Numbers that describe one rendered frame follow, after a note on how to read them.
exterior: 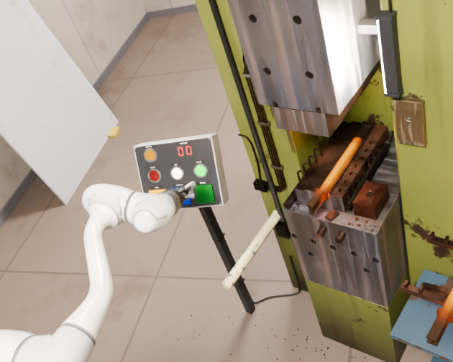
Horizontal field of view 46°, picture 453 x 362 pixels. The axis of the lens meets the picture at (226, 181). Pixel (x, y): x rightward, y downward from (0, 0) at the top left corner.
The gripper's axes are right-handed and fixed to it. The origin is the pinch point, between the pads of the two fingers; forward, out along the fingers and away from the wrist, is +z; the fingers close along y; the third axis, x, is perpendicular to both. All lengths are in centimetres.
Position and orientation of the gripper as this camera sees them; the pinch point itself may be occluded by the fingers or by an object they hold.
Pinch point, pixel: (190, 187)
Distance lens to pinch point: 196.3
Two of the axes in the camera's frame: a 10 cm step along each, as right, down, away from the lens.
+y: 9.5, -1.0, -3.1
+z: 2.8, -2.3, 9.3
